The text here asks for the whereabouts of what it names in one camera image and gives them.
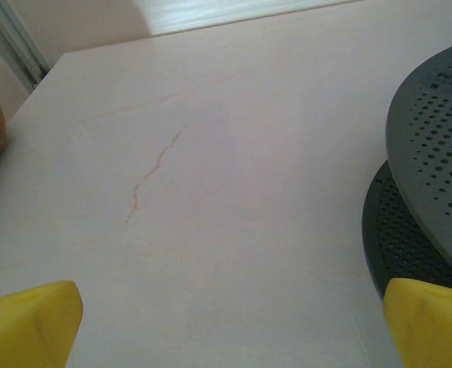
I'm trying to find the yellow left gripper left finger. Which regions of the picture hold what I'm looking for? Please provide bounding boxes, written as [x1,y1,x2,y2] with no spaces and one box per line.
[0,280,84,368]

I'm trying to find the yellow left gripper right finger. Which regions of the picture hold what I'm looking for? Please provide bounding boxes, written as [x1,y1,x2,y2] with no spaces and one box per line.
[383,278,452,368]

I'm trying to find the black spool with cardboard core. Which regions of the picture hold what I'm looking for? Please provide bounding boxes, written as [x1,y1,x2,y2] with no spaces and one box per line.
[362,38,452,304]

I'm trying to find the aluminium corner post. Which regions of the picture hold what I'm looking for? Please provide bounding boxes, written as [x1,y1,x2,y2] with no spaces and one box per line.
[0,0,54,94]

